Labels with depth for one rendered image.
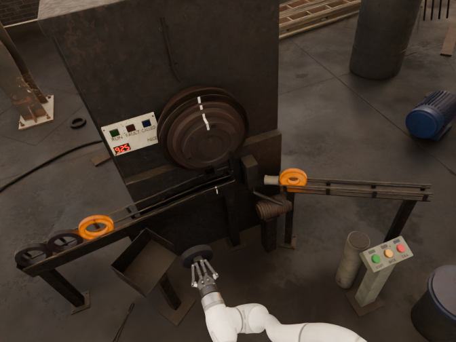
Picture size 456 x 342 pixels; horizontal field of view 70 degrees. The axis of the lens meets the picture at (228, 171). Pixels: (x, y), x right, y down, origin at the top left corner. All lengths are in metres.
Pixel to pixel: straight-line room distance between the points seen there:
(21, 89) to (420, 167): 4.12
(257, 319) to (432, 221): 1.82
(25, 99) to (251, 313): 3.63
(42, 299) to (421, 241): 2.74
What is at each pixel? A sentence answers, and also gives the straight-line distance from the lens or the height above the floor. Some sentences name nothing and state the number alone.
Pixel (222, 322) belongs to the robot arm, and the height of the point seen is 0.85.
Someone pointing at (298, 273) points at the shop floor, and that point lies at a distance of 2.42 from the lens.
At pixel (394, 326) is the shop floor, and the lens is 2.41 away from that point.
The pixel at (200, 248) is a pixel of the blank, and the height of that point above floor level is 0.87.
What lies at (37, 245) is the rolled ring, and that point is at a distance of 2.10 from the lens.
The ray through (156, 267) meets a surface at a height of 0.60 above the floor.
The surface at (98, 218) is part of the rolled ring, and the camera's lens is 1.95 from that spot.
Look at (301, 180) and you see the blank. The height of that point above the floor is 0.71.
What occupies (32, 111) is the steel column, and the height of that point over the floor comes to 0.12.
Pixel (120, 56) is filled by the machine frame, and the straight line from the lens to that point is 1.53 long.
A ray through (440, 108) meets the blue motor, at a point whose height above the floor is 0.31.
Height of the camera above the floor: 2.17
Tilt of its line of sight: 46 degrees down
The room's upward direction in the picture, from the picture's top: 8 degrees counter-clockwise
